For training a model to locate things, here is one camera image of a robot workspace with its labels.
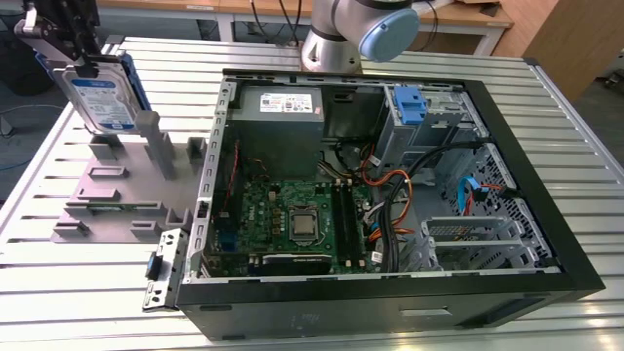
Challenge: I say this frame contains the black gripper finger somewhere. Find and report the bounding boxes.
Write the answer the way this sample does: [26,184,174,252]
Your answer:
[48,27,98,78]

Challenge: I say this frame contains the hard disk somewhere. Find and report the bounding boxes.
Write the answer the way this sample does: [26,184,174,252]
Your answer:
[50,50,152,136]

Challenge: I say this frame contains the blue data wire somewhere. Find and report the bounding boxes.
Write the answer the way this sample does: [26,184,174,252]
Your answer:
[457,175,488,217]

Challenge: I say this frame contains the orange power wire black plug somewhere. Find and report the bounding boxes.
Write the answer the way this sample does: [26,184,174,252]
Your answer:
[465,184,520,216]

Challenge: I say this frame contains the metal disk bay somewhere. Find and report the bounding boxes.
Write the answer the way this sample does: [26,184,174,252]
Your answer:
[418,215,542,273]

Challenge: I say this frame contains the black mesh waste bin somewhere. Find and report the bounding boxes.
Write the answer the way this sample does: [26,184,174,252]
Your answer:
[0,10,56,97]

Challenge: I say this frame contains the grey power supply unit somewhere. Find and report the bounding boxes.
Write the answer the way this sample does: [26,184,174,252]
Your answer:
[228,86,325,180]

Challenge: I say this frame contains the grey parts rack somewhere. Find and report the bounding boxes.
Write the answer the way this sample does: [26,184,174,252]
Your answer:
[49,110,208,245]

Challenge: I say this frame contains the green motherboard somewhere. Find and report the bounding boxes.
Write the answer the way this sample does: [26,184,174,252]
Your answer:
[213,178,386,275]

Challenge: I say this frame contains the black CPU socket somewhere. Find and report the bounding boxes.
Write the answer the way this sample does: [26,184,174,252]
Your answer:
[286,204,322,246]

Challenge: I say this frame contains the silver CPU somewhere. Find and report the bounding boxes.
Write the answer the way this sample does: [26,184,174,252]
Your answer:
[292,214,317,235]

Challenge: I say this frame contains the blue plastic drive latch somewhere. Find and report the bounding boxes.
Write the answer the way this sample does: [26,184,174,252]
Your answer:
[393,86,428,125]

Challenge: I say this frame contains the metal drive cage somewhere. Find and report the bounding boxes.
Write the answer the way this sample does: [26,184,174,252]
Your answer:
[377,86,488,173]

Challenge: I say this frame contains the black RAM slot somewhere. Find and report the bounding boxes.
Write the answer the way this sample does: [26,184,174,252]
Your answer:
[330,181,353,268]
[342,181,366,267]

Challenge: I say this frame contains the black graphics card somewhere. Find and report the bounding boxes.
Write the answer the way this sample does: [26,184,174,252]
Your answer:
[246,252,333,277]

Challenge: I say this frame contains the black PC case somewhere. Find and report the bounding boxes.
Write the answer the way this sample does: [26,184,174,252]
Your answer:
[172,67,606,341]

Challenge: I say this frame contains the wooden cabinet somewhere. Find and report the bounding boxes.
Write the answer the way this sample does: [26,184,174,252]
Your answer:
[494,0,624,103]

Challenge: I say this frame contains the wooden desk white frame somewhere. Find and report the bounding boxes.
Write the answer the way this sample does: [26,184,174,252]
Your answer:
[96,0,234,41]
[233,0,516,56]

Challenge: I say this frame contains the metal bracket with blue latch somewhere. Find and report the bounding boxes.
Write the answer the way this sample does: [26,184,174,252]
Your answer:
[140,227,190,312]

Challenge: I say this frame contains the orange power wire bundle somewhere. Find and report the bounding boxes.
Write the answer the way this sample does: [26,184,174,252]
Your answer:
[362,170,416,242]

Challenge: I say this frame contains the black cable bundle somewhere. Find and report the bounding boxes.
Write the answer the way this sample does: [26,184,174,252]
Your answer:
[378,140,488,273]

